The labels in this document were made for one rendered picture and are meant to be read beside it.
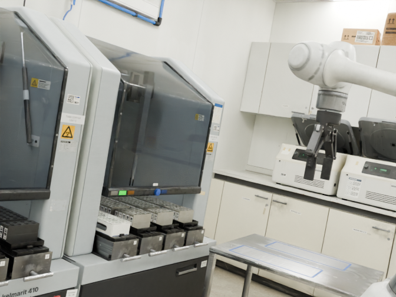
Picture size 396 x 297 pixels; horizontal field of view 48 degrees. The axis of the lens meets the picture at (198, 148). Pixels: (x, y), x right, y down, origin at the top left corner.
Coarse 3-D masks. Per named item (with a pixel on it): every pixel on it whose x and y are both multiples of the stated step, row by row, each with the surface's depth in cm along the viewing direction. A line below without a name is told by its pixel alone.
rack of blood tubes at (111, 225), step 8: (104, 216) 179; (112, 216) 183; (104, 224) 172; (112, 224) 170; (120, 224) 173; (128, 224) 177; (104, 232) 172; (112, 232) 170; (120, 232) 174; (128, 232) 177
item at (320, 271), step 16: (240, 240) 197; (256, 240) 202; (272, 240) 208; (224, 256) 175; (240, 256) 172; (256, 256) 176; (272, 256) 180; (288, 256) 184; (304, 256) 189; (320, 256) 193; (208, 272) 178; (272, 272) 164; (288, 272) 162; (304, 272) 165; (320, 272) 169; (336, 272) 173; (352, 272) 177; (368, 272) 181; (208, 288) 178; (320, 288) 155; (336, 288) 153; (352, 288) 156
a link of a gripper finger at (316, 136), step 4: (316, 124) 133; (320, 128) 132; (316, 132) 133; (320, 132) 132; (312, 136) 132; (316, 136) 132; (320, 136) 132; (312, 140) 132; (316, 140) 131; (308, 144) 132; (312, 144) 131; (316, 144) 131; (308, 148) 131; (312, 148) 130; (312, 152) 130
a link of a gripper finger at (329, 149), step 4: (332, 132) 138; (332, 136) 138; (332, 140) 139; (324, 144) 142; (328, 144) 141; (332, 144) 141; (328, 148) 142; (332, 148) 142; (328, 152) 143; (332, 152) 143; (332, 156) 143
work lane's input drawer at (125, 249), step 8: (96, 232) 174; (96, 240) 172; (104, 240) 169; (112, 240) 168; (120, 240) 170; (128, 240) 173; (136, 240) 176; (104, 248) 169; (112, 248) 167; (120, 248) 170; (128, 248) 173; (136, 248) 177; (112, 256) 167; (120, 256) 171; (128, 256) 170; (136, 256) 172
